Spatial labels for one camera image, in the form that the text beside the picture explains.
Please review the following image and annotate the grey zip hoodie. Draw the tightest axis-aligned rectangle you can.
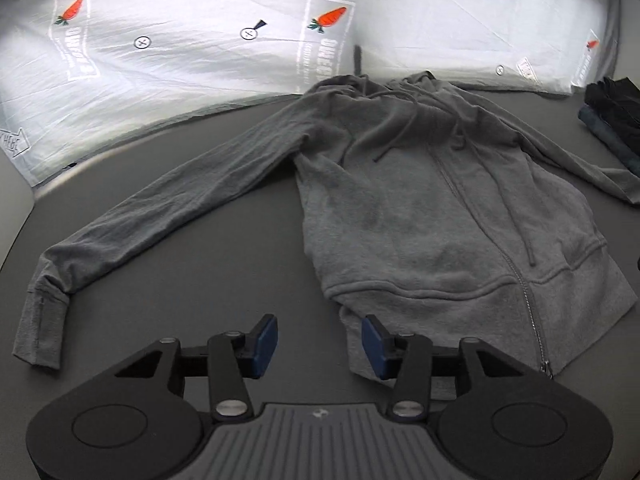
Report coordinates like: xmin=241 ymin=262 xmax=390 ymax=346
xmin=13 ymin=73 xmax=639 ymax=376

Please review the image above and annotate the black folded garment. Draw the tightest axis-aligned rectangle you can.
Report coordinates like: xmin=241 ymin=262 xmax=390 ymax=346
xmin=585 ymin=77 xmax=640 ymax=154

